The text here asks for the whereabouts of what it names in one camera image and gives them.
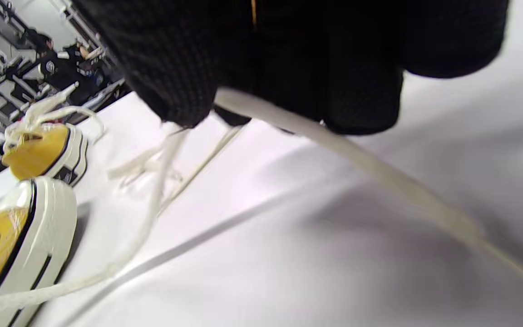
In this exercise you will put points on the person's right hand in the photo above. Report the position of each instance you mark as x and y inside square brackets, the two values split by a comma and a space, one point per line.
[311, 54]

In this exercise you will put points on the yellow canvas shoe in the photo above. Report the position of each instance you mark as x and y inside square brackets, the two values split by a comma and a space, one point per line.
[34, 152]
[39, 236]

